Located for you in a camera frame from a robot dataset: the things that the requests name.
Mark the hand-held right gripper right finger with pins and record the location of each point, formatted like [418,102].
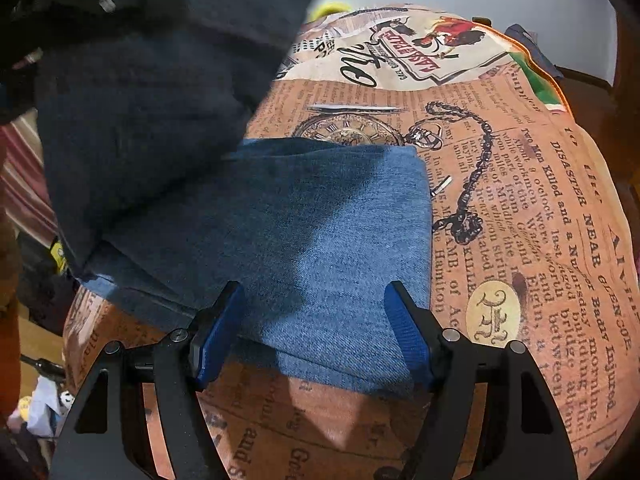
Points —
[407,330]

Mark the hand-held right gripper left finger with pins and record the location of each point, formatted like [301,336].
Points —
[215,345]

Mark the blue denim pants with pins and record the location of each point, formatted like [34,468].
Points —
[325,240]

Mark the striped curtain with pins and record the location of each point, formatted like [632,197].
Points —
[25,185]

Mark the printed newspaper pattern blanket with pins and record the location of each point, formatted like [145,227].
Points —
[525,210]

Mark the dark blue garment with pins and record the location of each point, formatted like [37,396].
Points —
[530,45]

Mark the yellow foam tube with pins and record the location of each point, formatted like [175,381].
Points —
[330,10]

